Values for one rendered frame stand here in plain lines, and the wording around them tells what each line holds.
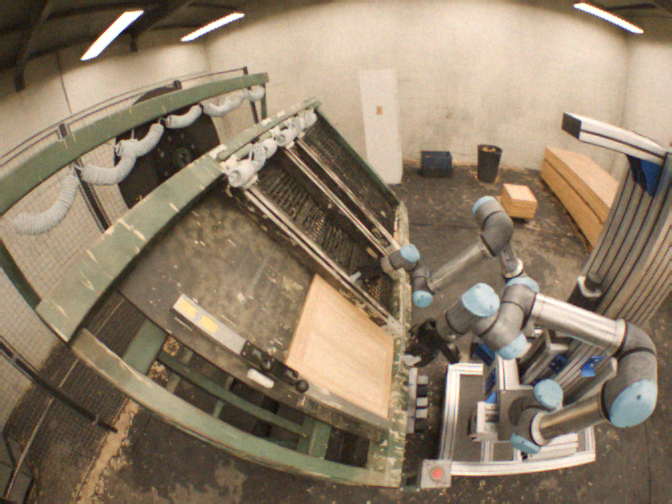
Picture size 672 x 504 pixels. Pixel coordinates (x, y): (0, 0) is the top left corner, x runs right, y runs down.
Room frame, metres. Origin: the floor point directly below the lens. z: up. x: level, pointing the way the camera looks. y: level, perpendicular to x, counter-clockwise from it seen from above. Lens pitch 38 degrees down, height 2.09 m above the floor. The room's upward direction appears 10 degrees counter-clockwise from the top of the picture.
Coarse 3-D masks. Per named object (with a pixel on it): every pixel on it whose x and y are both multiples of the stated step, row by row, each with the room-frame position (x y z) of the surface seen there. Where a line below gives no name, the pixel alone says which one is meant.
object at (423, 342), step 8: (432, 320) 0.35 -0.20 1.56; (416, 328) 0.37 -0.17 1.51; (424, 328) 0.35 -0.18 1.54; (432, 328) 0.33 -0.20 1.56; (416, 336) 0.34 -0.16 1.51; (424, 336) 0.34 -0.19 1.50; (432, 336) 0.33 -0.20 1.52; (440, 336) 0.31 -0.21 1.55; (408, 344) 0.35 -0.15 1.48; (416, 344) 0.33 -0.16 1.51; (424, 344) 0.33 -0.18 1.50; (432, 344) 0.32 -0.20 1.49; (408, 352) 0.33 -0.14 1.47; (416, 352) 0.33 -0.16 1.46; (424, 352) 0.31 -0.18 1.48; (432, 352) 0.30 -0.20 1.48
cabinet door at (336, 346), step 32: (320, 288) 0.76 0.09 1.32; (320, 320) 0.63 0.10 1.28; (352, 320) 0.71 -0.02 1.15; (288, 352) 0.46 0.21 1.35; (320, 352) 0.51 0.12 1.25; (352, 352) 0.56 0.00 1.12; (384, 352) 0.63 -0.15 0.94; (320, 384) 0.39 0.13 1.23; (352, 384) 0.43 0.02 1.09; (384, 384) 0.47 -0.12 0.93; (384, 416) 0.33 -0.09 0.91
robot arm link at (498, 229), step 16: (496, 224) 0.63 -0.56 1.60; (512, 224) 0.63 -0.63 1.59; (480, 240) 0.63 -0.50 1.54; (496, 240) 0.60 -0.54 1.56; (464, 256) 0.64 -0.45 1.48; (480, 256) 0.60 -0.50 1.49; (448, 272) 0.63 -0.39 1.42; (464, 272) 0.61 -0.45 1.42; (416, 288) 0.67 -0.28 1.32; (432, 288) 0.63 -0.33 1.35; (416, 304) 0.62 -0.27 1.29
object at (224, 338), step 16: (176, 304) 0.43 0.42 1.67; (192, 304) 0.45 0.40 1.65; (192, 320) 0.41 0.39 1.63; (208, 336) 0.40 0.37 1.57; (224, 336) 0.41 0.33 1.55; (256, 368) 0.37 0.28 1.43; (288, 384) 0.35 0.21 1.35; (320, 400) 0.33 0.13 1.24; (336, 400) 0.34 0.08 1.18; (352, 416) 0.30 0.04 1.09; (368, 416) 0.31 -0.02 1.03
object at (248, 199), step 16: (256, 144) 0.89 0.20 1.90; (256, 160) 0.88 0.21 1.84; (256, 176) 0.95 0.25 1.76; (224, 192) 0.91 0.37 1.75; (240, 192) 0.89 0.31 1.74; (256, 192) 0.93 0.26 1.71; (240, 208) 0.89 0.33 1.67; (256, 208) 0.87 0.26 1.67; (272, 208) 0.91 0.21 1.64; (272, 224) 0.86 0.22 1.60; (288, 224) 0.89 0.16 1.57; (288, 240) 0.85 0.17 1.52; (304, 240) 0.87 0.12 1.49; (304, 256) 0.83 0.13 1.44; (320, 256) 0.85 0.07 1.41; (320, 272) 0.82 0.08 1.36; (336, 272) 0.84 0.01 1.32; (336, 288) 0.80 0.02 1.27; (352, 288) 0.80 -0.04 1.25; (352, 304) 0.78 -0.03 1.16; (368, 304) 0.77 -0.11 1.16; (384, 320) 0.74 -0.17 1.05; (400, 336) 0.72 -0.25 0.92
